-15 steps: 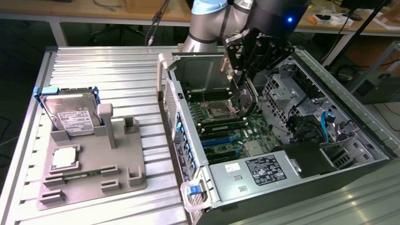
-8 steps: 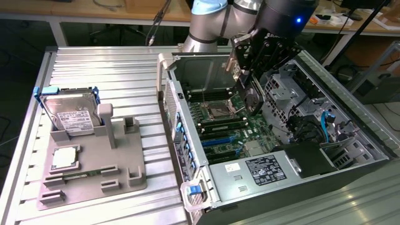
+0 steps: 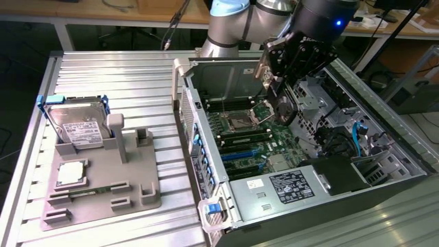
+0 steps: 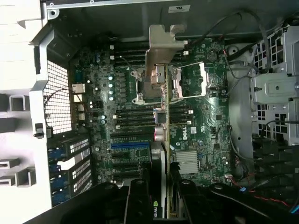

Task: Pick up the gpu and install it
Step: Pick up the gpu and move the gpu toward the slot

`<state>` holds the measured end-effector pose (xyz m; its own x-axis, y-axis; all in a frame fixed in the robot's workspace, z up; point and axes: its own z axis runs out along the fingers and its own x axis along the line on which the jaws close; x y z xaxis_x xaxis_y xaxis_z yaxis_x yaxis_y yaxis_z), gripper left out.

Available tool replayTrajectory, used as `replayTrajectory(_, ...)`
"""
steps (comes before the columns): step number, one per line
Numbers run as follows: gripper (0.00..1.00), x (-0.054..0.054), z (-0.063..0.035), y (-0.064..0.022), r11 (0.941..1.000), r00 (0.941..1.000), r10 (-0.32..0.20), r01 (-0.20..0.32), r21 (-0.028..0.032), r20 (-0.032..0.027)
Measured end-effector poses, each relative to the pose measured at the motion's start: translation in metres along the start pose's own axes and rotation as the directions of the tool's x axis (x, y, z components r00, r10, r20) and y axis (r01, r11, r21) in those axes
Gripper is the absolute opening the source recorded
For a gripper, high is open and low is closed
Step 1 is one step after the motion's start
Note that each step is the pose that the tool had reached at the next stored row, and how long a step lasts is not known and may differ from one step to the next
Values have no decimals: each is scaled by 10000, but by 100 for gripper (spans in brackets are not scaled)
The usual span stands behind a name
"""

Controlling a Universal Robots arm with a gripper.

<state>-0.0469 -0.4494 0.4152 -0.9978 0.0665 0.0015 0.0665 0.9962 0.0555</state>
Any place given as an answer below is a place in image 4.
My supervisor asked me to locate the RAM slot with black clips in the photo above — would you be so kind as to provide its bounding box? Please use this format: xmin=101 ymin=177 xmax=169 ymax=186
xmin=115 ymin=104 xmax=194 ymax=114
xmin=111 ymin=56 xmax=187 ymax=65
xmin=115 ymin=114 xmax=194 ymax=124
xmin=111 ymin=45 xmax=187 ymax=55

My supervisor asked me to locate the green Dell motherboard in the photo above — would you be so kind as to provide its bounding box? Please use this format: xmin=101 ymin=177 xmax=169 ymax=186
xmin=70 ymin=37 xmax=231 ymax=187

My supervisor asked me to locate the black silver PC case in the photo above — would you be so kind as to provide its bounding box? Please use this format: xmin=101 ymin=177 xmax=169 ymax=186
xmin=28 ymin=0 xmax=299 ymax=224

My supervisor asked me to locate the CPU socket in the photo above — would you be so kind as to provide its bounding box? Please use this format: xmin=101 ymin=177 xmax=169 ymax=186
xmin=130 ymin=67 xmax=171 ymax=105

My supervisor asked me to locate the blue expansion slot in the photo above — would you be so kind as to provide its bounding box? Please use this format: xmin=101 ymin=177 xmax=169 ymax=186
xmin=111 ymin=141 xmax=150 ymax=150

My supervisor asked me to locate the RAM slot with white clips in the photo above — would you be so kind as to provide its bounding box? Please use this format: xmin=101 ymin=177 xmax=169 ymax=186
xmin=109 ymin=50 xmax=189 ymax=61
xmin=109 ymin=40 xmax=189 ymax=50
xmin=115 ymin=119 xmax=194 ymax=130
xmin=113 ymin=109 xmax=194 ymax=119

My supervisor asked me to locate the round coin cell battery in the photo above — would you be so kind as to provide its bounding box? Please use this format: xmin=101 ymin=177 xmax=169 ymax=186
xmin=207 ymin=50 xmax=220 ymax=63

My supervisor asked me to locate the grey printed parts rack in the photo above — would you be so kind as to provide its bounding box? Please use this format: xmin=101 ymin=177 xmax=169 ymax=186
xmin=0 ymin=93 xmax=36 ymax=187

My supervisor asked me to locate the silver perforated disk bay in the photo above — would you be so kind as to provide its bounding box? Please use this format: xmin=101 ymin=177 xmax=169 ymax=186
xmin=251 ymin=25 xmax=299 ymax=147

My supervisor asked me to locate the long black expansion slot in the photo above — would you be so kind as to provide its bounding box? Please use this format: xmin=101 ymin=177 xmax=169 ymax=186
xmin=111 ymin=171 xmax=141 ymax=179
xmin=110 ymin=132 xmax=152 ymax=142
xmin=111 ymin=162 xmax=150 ymax=170

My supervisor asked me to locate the silver finned chipset heatsink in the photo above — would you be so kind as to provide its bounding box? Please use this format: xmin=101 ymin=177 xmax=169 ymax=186
xmin=175 ymin=150 xmax=199 ymax=175

